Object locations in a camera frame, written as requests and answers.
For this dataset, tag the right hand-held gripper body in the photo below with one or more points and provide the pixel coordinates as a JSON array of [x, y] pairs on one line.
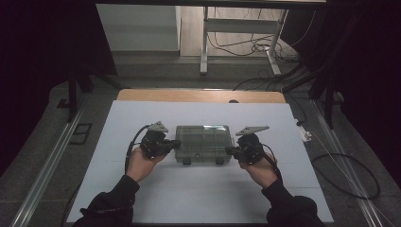
[[250, 146]]

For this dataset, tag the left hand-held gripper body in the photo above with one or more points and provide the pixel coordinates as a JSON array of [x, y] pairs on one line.
[[154, 143]]

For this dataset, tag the grey transparent compartment box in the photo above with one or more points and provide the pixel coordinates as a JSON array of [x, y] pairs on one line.
[[203, 143]]

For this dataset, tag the person's left hand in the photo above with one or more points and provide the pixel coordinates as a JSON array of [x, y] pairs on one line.
[[142, 165]]

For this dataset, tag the person's right hand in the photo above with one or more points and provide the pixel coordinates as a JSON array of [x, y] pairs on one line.
[[260, 173]]

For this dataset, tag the black metal stand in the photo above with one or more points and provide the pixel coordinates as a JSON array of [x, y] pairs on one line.
[[329, 101], [72, 94]]

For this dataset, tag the white cabinet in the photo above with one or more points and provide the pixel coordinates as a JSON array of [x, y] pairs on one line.
[[138, 28]]

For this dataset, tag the dark curtain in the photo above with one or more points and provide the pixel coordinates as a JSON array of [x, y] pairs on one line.
[[372, 78], [38, 63]]

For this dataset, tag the aluminium floor rail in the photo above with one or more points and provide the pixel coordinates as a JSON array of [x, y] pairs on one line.
[[343, 164], [47, 167]]

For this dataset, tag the white desk frame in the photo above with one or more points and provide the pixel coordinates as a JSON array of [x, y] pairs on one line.
[[239, 26]]

